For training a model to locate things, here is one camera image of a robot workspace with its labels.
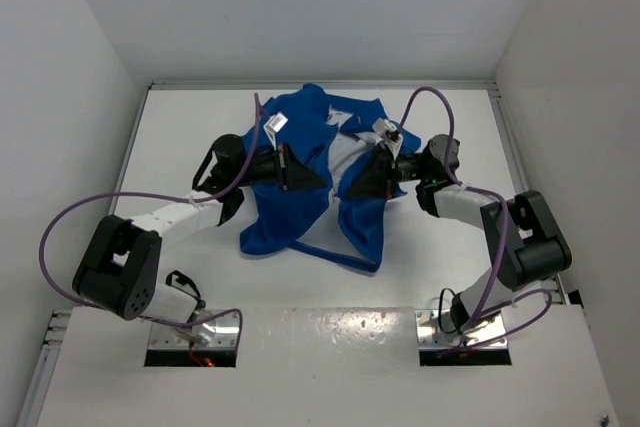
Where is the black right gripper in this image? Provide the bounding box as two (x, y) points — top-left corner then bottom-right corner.
(343, 143), (432, 201)

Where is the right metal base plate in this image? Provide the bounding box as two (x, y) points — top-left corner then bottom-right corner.
(414, 309), (508, 352)

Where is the metal base plate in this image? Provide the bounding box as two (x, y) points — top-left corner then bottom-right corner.
(414, 309), (508, 352)
(148, 309), (242, 351)

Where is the blue zip-up vest jacket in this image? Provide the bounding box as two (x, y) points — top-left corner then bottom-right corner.
(239, 84), (405, 274)

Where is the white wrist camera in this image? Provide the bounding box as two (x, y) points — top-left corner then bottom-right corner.
(263, 112), (288, 149)
(373, 118), (404, 159)

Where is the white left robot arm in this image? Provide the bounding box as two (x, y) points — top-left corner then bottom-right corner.
(72, 134), (327, 326)

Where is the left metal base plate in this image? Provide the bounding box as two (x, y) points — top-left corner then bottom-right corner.
(148, 309), (242, 351)

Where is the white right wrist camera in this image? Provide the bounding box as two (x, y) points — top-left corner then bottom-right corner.
(373, 118), (404, 159)

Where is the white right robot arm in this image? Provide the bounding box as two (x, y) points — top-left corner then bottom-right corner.
(345, 134), (572, 335)

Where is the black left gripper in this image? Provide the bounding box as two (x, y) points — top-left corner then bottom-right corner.
(233, 141), (327, 191)

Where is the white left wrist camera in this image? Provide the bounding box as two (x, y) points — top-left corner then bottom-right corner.
(263, 112), (288, 149)

